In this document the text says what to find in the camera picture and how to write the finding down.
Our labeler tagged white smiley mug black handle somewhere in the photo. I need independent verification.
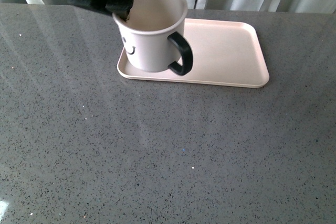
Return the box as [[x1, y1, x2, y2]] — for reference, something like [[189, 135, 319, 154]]
[[113, 0, 193, 76]]

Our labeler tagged beige rectangular tray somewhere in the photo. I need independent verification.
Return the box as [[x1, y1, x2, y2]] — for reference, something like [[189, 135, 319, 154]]
[[117, 18, 269, 88]]

